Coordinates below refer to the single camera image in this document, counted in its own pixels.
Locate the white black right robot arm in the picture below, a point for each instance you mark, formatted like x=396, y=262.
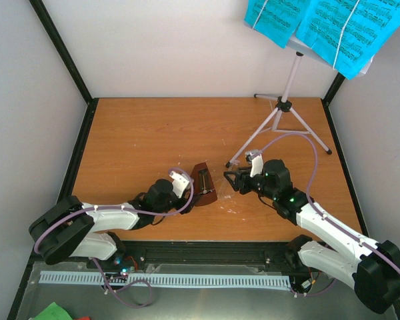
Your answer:
x=370, y=268

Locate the black front mounting rail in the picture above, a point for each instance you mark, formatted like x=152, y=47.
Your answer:
x=268, y=256

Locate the brown wooden metronome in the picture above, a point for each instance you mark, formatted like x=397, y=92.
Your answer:
x=204, y=189

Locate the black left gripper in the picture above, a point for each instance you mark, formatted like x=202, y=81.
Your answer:
x=187, y=204

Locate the left blue sheet music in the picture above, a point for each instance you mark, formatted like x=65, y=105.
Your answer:
x=275, y=19

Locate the green paper sheet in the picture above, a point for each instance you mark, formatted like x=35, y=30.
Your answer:
x=52, y=312

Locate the red paper piece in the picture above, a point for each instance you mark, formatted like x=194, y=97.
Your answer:
x=84, y=318

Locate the clear acrylic metronome cover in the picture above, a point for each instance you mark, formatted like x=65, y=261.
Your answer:
x=225, y=190

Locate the black aluminium frame post right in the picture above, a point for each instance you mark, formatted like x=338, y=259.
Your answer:
x=333, y=89

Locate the light blue slotted cable duct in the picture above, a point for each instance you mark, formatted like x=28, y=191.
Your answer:
x=180, y=281

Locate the right blue sheet music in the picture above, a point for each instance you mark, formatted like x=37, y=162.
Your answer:
x=348, y=34

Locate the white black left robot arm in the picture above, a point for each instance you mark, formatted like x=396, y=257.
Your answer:
x=76, y=229

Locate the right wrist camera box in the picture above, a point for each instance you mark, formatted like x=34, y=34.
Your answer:
x=254, y=158

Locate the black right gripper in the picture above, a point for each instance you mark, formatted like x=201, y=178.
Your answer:
x=241, y=179

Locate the black aluminium frame post left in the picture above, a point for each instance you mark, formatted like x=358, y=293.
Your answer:
x=57, y=41

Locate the black aluminium frame post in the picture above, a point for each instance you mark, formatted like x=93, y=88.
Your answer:
x=57, y=41
x=333, y=89

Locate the blue sheet music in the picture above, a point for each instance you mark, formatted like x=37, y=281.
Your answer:
x=275, y=19
x=348, y=34

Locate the white tripod music stand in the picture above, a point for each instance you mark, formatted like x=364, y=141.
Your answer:
x=283, y=104

